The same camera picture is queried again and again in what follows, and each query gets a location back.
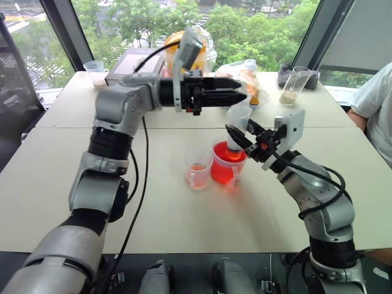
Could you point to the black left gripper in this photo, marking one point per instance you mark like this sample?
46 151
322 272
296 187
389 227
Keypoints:
191 88

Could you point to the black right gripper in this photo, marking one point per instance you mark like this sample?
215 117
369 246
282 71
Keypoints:
265 144

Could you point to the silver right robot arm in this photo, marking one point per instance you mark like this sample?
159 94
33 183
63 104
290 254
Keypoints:
333 211

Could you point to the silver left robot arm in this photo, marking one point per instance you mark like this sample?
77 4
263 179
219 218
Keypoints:
116 104

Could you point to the wide cup of red liquid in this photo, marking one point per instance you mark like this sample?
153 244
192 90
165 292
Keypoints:
225 171

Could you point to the small clear measuring cup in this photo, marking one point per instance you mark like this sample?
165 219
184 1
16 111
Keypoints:
197 174

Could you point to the empty clear measuring cup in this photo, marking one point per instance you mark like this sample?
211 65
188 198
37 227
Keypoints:
95 73

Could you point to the clear bag with orange items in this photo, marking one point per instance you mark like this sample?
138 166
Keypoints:
251 82

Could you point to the orange item in plastic bag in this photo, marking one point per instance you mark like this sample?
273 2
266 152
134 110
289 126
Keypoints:
202 61

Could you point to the tall glass with grains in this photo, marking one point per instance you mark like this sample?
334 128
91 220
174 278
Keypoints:
291 88

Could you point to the dark grey cloth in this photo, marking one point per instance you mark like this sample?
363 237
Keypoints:
314 80

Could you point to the dark cardboard box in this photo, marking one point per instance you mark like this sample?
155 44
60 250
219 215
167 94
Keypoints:
128 65

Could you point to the person in white t-shirt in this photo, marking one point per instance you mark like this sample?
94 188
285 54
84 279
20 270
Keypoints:
379 104

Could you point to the dark rounded robot leg shape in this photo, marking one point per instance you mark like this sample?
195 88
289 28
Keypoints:
232 277
157 278

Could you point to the grey roller blind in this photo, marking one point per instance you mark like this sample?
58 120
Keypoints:
364 33

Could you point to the black office chair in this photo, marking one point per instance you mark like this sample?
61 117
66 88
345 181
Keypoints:
15 85

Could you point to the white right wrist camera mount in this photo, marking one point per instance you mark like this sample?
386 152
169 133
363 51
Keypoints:
294 122

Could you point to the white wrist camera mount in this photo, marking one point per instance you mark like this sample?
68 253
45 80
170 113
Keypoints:
187 50
294 122

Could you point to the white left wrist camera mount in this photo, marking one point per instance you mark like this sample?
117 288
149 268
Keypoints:
187 50

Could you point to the dark window frame post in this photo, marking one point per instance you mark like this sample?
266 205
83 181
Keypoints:
321 30
65 33

